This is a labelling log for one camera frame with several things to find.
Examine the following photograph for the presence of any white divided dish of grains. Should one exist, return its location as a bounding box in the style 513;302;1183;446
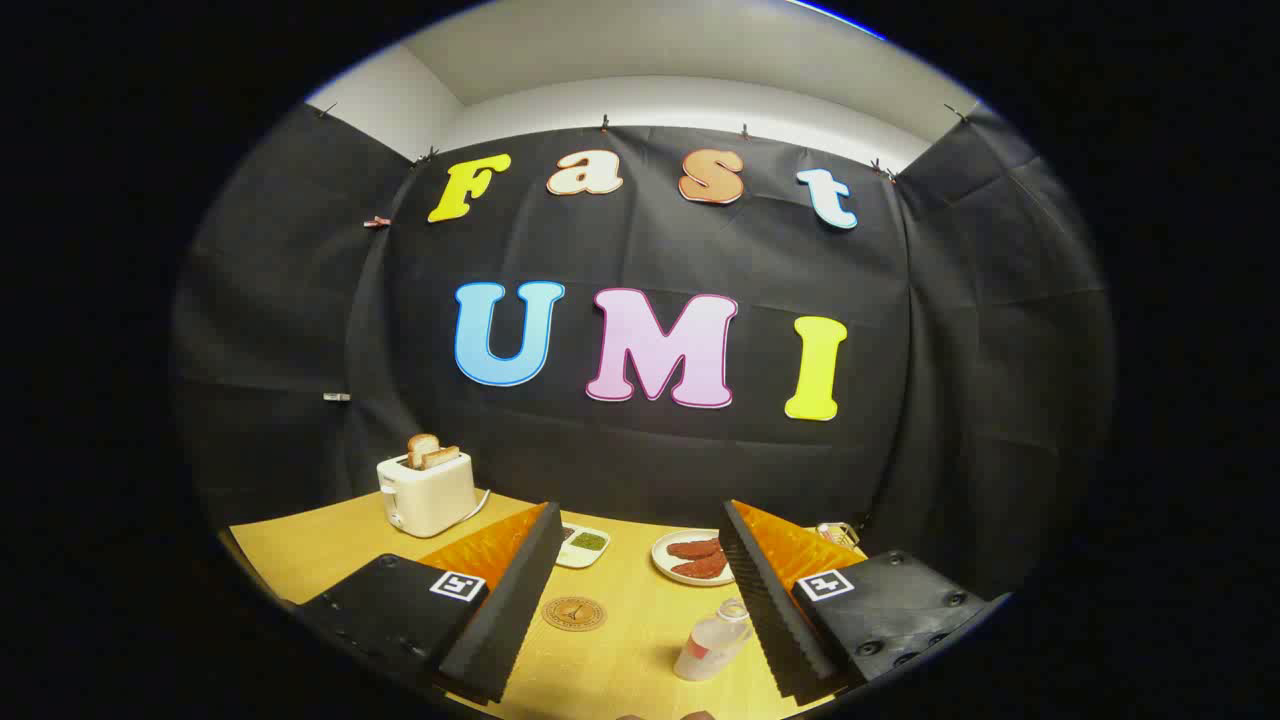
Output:
556;522;612;570

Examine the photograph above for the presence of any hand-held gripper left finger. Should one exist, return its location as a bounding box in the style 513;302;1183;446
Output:
295;500;566;706

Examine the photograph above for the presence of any cream toaster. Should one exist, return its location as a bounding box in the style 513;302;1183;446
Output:
376;452;478;539

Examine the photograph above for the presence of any clear plastic juice bottle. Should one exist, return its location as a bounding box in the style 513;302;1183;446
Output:
672;598;753;683

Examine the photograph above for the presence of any white plate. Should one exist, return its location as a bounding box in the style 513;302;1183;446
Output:
651;529;741;587

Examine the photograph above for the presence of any wooden table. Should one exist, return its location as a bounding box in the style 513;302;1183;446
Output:
228;490;871;720

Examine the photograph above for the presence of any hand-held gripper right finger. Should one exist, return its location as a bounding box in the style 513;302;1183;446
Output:
718;498;1011;706

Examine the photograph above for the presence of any round wooden coaster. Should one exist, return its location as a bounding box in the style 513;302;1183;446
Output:
541;596;607;633

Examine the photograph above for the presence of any black backdrop cloth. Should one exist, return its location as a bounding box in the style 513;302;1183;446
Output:
170;100;1116;601

